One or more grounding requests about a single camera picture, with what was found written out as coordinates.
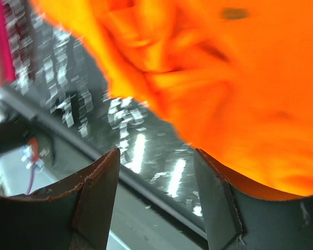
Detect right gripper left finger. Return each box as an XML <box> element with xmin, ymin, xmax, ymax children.
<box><xmin>0</xmin><ymin>148</ymin><xmax>120</xmax><ymax>249</ymax></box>

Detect black marbled table mat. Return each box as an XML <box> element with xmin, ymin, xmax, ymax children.
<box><xmin>2</xmin><ymin>1</ymin><xmax>204</xmax><ymax>234</ymax></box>

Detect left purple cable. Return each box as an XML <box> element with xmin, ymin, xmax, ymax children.
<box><xmin>23</xmin><ymin>166</ymin><xmax>37</xmax><ymax>195</ymax></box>

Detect orange t shirt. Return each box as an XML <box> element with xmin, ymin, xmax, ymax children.
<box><xmin>32</xmin><ymin>1</ymin><xmax>313</xmax><ymax>196</ymax></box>

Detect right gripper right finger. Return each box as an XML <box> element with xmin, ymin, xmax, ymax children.
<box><xmin>194</xmin><ymin>149</ymin><xmax>313</xmax><ymax>249</ymax></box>

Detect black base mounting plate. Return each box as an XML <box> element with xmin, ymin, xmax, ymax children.
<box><xmin>0</xmin><ymin>85</ymin><xmax>209</xmax><ymax>250</ymax></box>

